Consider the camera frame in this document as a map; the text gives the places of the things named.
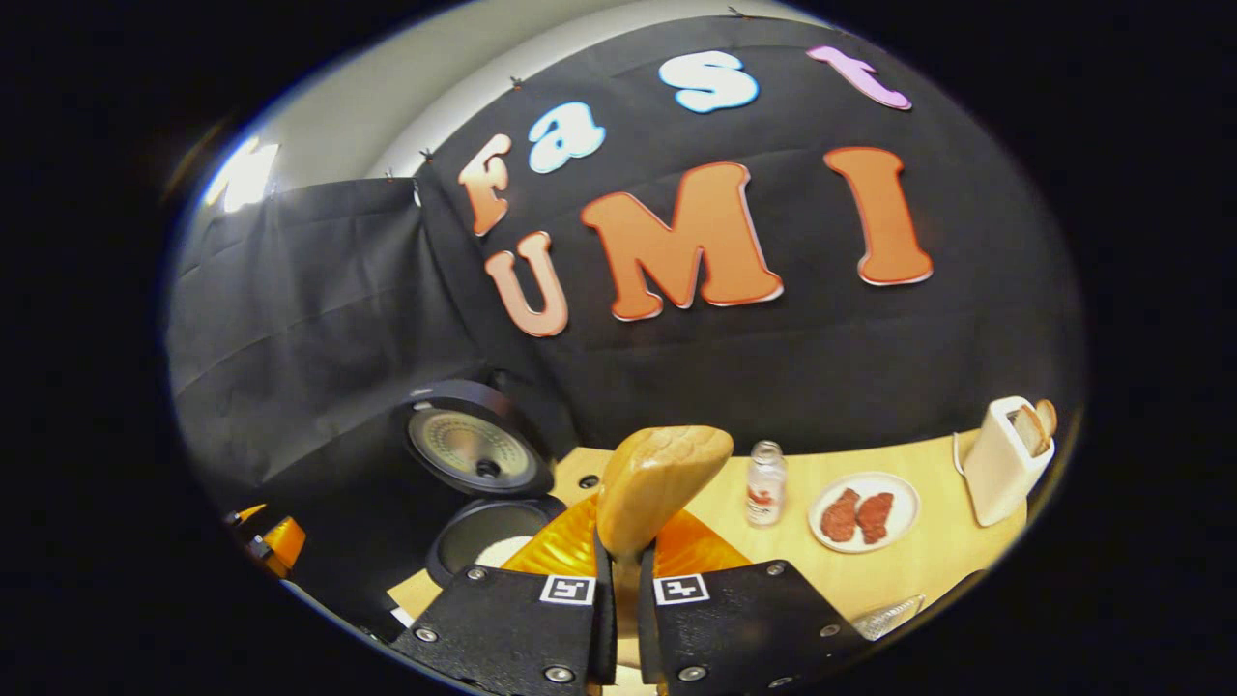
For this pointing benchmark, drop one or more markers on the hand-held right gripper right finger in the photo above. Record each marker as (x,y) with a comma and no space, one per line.
(744,628)

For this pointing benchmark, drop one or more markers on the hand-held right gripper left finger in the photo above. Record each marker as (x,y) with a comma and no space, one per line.
(512,628)

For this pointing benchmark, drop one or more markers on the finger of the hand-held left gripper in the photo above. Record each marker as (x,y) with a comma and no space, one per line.
(280,541)

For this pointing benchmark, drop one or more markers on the wooden spoon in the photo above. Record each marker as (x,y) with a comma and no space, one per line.
(657,483)

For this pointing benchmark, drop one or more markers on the dark grey rice cooker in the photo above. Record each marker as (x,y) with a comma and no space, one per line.
(474,449)

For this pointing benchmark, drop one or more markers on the clear bottle with red label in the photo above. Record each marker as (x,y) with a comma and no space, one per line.
(765,488)

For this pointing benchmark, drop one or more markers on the red meat piece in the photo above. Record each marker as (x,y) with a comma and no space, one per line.
(840,517)
(875,518)

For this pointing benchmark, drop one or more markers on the white round plate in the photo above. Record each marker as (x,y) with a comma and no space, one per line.
(904,507)

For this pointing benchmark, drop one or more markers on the black backdrop cloth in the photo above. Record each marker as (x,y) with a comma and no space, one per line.
(338,319)

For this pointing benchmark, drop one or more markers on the white toaster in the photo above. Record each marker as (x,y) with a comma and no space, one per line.
(995,474)

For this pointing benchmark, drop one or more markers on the toast slice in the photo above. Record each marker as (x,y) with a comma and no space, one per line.
(1048,418)
(1027,430)

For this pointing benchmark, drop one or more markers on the ceiling light panel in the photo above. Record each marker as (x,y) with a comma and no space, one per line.
(246,176)

